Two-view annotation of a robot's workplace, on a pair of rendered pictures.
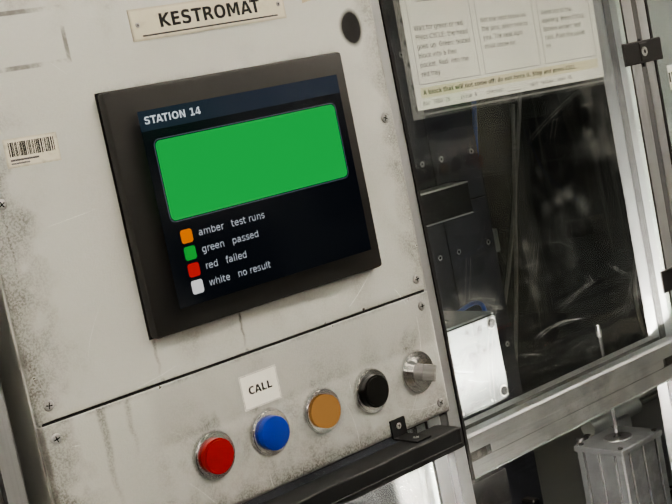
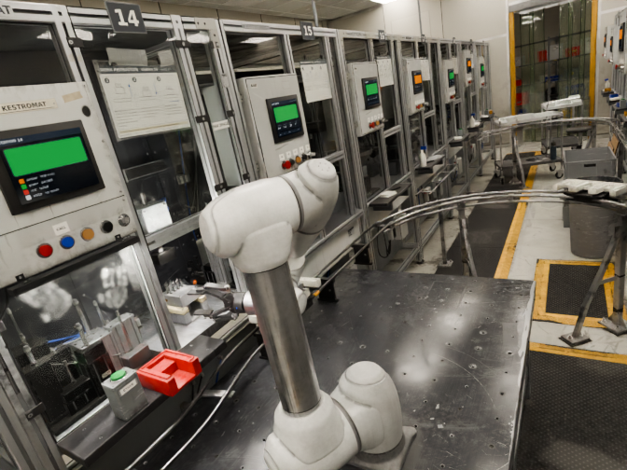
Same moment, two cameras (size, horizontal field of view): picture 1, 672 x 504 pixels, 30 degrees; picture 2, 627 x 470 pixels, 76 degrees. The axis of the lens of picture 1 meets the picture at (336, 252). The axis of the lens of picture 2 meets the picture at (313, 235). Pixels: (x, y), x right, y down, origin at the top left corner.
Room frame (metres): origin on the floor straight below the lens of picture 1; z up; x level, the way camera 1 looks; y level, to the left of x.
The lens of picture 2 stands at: (-0.18, -0.24, 1.66)
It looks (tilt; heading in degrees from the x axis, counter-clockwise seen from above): 18 degrees down; 343
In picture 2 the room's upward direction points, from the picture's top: 11 degrees counter-clockwise
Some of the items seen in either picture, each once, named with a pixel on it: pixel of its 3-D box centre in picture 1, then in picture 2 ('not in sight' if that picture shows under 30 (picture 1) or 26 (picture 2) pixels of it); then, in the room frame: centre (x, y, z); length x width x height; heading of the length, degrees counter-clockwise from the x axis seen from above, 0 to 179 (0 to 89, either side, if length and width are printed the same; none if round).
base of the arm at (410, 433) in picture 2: not in sight; (379, 434); (0.69, -0.58, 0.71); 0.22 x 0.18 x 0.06; 129
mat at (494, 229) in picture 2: not in sight; (504, 196); (3.91, -4.16, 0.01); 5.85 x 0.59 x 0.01; 129
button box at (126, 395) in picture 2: not in sight; (123, 392); (0.96, 0.07, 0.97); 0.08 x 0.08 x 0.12; 39
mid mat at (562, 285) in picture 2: not in sight; (575, 288); (1.76, -2.73, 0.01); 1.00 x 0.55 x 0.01; 129
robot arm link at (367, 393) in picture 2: not in sight; (367, 403); (0.68, -0.56, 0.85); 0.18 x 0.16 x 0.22; 103
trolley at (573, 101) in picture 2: not in sight; (562, 128); (4.83, -6.27, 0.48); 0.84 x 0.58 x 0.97; 137
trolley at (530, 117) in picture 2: not in sight; (527, 145); (4.34, -5.03, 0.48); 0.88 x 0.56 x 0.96; 57
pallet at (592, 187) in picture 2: not in sight; (589, 191); (1.52, -2.51, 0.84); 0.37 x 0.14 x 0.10; 7
